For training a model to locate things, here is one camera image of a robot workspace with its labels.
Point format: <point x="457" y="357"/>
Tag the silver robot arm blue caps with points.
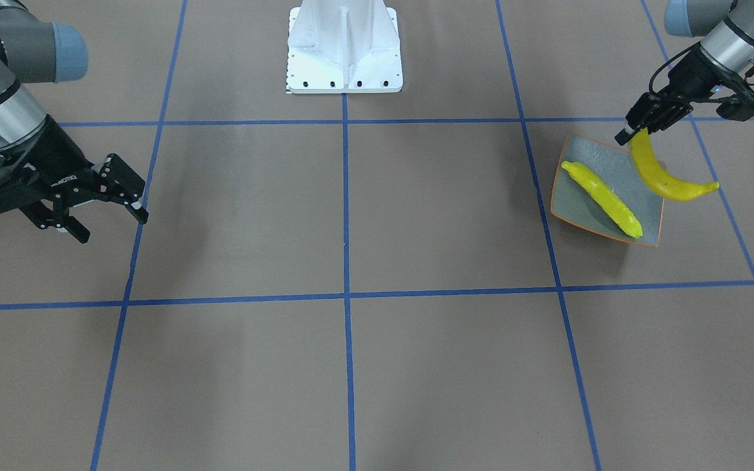
<point x="724" y="30"/>

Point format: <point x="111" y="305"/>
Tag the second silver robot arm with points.
<point x="32" y="51"/>

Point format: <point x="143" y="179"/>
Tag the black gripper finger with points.
<point x="58" y="217"/>
<point x="117" y="182"/>

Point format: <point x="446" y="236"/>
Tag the yellow banana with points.
<point x="657" y="179"/>
<point x="605" y="197"/>

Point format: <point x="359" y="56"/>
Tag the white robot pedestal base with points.
<point x="343" y="47"/>

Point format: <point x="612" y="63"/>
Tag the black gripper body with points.
<point x="692" y="77"/>

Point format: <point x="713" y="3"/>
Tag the grey square plate orange rim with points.
<point x="572" y="204"/>

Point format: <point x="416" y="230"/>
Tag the black gripper finger holding banana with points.
<point x="653" y="112"/>

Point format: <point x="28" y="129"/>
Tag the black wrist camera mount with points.
<point x="740" y="105"/>

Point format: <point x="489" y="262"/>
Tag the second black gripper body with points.
<point x="56" y="163"/>

